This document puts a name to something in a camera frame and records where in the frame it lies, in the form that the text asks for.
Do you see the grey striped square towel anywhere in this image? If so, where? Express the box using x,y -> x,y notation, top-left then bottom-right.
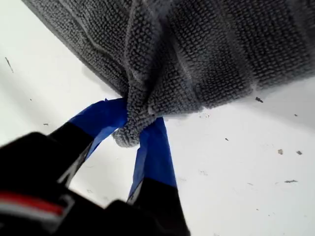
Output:
21,0 -> 315,148

